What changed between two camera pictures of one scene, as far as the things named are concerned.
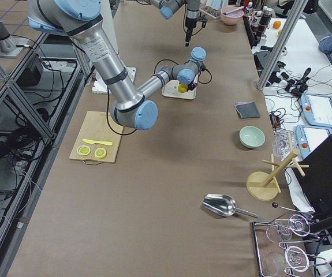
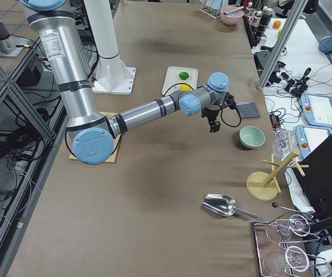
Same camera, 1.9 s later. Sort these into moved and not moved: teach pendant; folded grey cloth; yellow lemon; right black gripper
Moved: right black gripper
Not moved: teach pendant; yellow lemon; folded grey cloth
